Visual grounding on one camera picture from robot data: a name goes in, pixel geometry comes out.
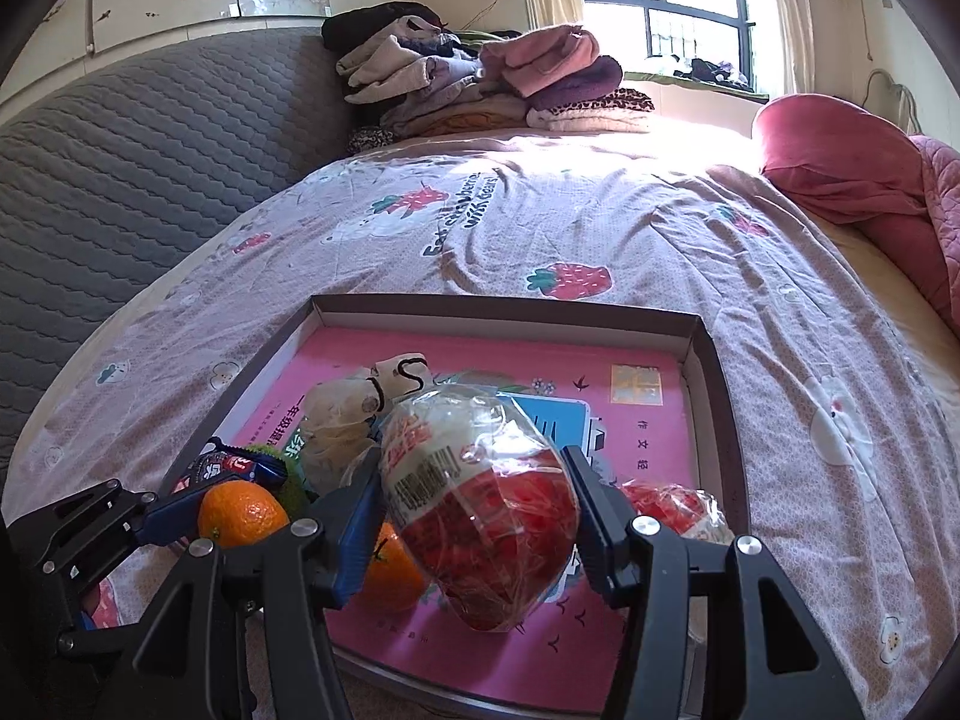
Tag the pink strawberry bed sheet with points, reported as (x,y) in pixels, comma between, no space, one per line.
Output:
(843,380)

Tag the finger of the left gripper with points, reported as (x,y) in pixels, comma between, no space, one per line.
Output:
(71,545)
(167,520)

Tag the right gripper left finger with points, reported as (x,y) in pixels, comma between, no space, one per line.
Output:
(291,579)

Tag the pink quilted duvet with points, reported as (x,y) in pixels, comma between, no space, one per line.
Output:
(924,245)

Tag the pile of folded clothes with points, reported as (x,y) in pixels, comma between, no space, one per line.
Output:
(406,75)

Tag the pink pillow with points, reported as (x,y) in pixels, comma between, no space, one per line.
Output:
(839,160)

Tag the red white toy egg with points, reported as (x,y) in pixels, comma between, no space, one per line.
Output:
(481,500)

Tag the mandarin with stem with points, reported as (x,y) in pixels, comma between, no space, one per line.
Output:
(394,569)

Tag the grey quilted headboard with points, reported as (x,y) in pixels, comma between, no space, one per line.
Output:
(114,179)

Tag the dark cardboard box tray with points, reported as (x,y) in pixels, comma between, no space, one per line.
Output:
(714,435)

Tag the left hand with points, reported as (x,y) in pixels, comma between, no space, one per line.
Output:
(100,606)

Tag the window with dark frame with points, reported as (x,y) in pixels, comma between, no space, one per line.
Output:
(640,33)

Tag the larger orange mandarin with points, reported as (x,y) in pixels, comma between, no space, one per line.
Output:
(239,513)

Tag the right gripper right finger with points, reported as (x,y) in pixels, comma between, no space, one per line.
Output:
(766,656)

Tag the cream curtain right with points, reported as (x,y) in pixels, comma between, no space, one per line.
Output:
(798,45)

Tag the white metal chair frame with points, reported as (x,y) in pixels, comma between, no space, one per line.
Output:
(892,101)

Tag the clothes on window sill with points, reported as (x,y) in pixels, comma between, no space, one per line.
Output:
(703,71)

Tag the blue cookie packet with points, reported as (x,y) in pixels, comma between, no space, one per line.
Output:
(220,460)

